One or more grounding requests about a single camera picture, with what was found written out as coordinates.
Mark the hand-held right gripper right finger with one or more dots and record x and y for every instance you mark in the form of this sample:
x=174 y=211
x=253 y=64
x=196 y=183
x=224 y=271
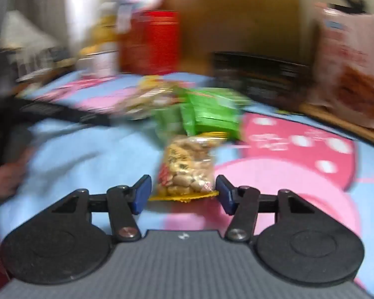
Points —
x=225 y=194

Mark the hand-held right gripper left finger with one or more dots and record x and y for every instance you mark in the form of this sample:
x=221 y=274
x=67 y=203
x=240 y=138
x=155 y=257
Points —
x=142 y=193

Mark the clear peanut bag yellow edge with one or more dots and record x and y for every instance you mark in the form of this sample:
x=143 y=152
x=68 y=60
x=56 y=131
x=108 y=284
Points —
x=187 y=168

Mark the green snack packet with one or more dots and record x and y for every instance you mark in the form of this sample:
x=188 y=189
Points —
x=213 y=110
x=170 y=120

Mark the black storage box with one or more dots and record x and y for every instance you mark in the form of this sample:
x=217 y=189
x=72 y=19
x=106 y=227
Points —
x=261 y=73

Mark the person's left hand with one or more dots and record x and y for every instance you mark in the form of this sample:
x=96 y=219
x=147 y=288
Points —
x=6 y=177

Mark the yellow white bottle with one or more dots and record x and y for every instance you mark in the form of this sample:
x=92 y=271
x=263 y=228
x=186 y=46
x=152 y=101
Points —
x=99 y=46

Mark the white cloth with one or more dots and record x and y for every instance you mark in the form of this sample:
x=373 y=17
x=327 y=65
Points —
x=25 y=31

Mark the clear mixed nut bag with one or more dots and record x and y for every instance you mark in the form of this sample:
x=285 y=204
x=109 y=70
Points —
x=152 y=98

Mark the red cardboard box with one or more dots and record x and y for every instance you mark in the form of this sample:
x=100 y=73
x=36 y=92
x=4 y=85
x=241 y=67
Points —
x=151 y=42

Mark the pink snack bag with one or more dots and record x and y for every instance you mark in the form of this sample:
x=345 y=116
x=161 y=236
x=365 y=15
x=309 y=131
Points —
x=350 y=65

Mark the wooden headboard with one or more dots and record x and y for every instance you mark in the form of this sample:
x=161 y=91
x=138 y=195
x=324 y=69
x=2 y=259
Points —
x=237 y=12

